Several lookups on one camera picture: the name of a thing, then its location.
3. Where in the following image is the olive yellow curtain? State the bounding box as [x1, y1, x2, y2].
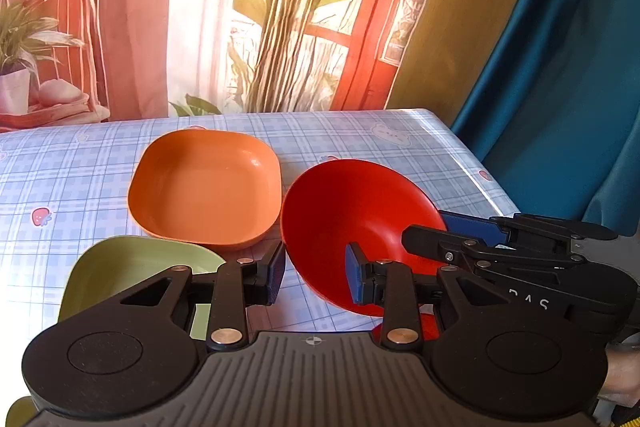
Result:
[385, 0, 557, 128]

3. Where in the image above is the green dish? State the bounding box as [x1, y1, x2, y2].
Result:
[5, 396, 39, 427]

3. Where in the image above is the blue curtain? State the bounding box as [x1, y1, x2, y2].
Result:
[450, 0, 640, 239]

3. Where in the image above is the red bowl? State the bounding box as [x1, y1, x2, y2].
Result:
[280, 159, 448, 319]

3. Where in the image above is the red dish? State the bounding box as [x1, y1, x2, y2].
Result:
[371, 311, 442, 344]

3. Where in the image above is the person's right forearm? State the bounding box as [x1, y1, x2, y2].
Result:
[604, 345, 640, 408]

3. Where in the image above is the blue checked tablecloth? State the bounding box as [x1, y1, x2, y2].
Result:
[0, 108, 522, 413]

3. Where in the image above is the green square plate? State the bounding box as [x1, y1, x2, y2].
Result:
[58, 235, 228, 342]

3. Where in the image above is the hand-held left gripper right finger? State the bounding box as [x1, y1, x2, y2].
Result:
[346, 241, 507, 353]

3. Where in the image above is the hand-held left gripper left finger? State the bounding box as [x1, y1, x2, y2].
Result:
[118, 239, 287, 353]

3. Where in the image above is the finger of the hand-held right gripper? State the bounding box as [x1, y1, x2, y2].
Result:
[439, 209, 620, 249]
[401, 224, 589, 281]

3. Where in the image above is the printed backdrop cloth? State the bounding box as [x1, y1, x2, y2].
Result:
[0, 0, 458, 134]

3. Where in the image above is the orange square plate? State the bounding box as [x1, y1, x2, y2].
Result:
[127, 129, 282, 251]

